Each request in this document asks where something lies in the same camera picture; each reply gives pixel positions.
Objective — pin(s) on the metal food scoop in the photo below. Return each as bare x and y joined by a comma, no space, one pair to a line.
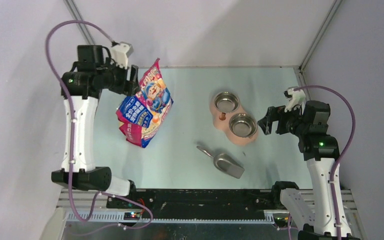
224,163

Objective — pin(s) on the near steel bowl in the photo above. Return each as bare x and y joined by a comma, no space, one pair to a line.
243,125

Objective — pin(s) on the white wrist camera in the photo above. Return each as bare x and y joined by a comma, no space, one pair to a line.
120,52
295,97

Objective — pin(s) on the pink double pet feeder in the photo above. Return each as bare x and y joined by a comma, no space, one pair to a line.
229,116

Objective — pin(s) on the far steel bowl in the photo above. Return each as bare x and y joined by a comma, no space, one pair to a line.
226,102

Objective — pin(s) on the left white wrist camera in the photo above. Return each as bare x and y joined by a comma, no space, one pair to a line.
120,52

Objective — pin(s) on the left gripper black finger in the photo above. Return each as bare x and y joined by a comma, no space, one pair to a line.
134,89
134,75

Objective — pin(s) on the colourful pet food bag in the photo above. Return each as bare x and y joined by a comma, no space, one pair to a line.
140,116

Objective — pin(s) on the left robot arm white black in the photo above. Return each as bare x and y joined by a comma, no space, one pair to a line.
78,169

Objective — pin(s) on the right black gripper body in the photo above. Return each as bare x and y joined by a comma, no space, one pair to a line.
291,121

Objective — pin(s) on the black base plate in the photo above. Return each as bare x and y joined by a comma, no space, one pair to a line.
207,204

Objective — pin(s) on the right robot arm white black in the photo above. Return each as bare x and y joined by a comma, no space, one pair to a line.
327,220

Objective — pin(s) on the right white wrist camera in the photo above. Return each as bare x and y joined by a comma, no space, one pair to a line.
295,97

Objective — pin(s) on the aluminium frame rail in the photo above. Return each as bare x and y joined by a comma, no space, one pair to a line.
107,209

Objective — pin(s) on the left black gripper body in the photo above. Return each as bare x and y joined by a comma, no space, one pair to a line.
114,77

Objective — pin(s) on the steel bowl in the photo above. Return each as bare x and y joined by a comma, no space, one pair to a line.
226,102
243,125

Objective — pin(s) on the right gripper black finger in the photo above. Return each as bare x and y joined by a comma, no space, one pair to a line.
271,116
265,125

